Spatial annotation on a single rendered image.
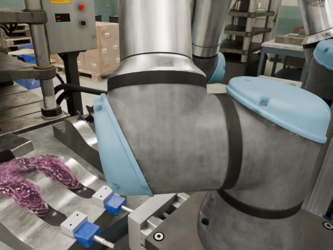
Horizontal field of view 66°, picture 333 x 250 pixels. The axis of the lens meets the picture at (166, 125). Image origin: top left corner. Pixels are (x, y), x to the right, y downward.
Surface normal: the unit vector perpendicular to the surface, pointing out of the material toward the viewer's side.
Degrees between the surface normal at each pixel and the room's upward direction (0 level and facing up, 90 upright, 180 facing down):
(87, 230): 0
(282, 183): 93
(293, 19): 90
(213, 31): 110
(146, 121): 57
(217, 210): 72
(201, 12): 104
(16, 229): 25
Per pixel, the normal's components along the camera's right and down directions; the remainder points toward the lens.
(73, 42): 0.73, 0.32
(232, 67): -0.58, 0.34
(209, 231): -0.84, -0.10
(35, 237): 0.03, -0.90
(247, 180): 0.12, 0.71
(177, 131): 0.19, -0.07
